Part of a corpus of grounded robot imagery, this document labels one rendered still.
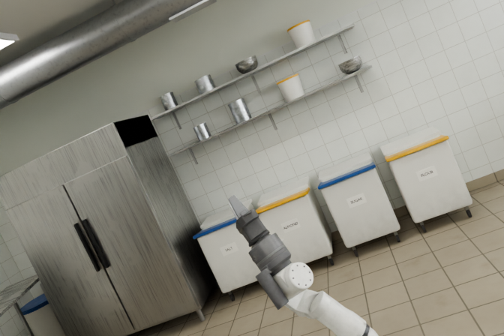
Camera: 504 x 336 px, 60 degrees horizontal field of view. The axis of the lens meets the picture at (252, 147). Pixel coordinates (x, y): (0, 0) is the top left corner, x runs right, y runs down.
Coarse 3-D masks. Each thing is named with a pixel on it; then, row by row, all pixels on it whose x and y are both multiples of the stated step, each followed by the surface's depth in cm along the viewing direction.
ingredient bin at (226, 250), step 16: (208, 224) 447; (224, 224) 414; (208, 240) 421; (224, 240) 419; (240, 240) 417; (208, 256) 423; (224, 256) 421; (240, 256) 420; (224, 272) 424; (240, 272) 422; (256, 272) 420; (224, 288) 426
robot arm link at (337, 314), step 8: (336, 304) 108; (328, 312) 106; (336, 312) 106; (344, 312) 107; (352, 312) 109; (320, 320) 107; (328, 320) 106; (336, 320) 106; (344, 320) 106; (352, 320) 106; (360, 320) 107; (336, 328) 106; (344, 328) 106; (352, 328) 106; (360, 328) 106; (368, 328) 107
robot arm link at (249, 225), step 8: (248, 216) 109; (256, 216) 110; (240, 224) 110; (248, 224) 110; (256, 224) 110; (240, 232) 117; (248, 232) 110; (256, 232) 110; (264, 232) 111; (248, 240) 112; (256, 240) 110; (264, 240) 109; (272, 240) 109; (280, 240) 112; (256, 248) 109; (264, 248) 108; (272, 248) 108; (280, 248) 109; (256, 256) 109; (264, 256) 108; (256, 264) 110
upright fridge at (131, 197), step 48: (96, 144) 401; (144, 144) 437; (0, 192) 425; (48, 192) 412; (96, 192) 404; (144, 192) 399; (48, 240) 420; (96, 240) 410; (144, 240) 404; (192, 240) 452; (48, 288) 428; (96, 288) 420; (144, 288) 412; (192, 288) 410
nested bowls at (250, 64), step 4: (252, 56) 430; (244, 60) 428; (248, 60) 428; (252, 60) 430; (256, 60) 435; (236, 64) 434; (240, 64) 430; (244, 64) 428; (248, 64) 429; (252, 64) 430; (256, 64) 435; (240, 68) 432; (244, 68) 430; (248, 68) 430; (252, 68) 432; (240, 72) 437; (244, 72) 434
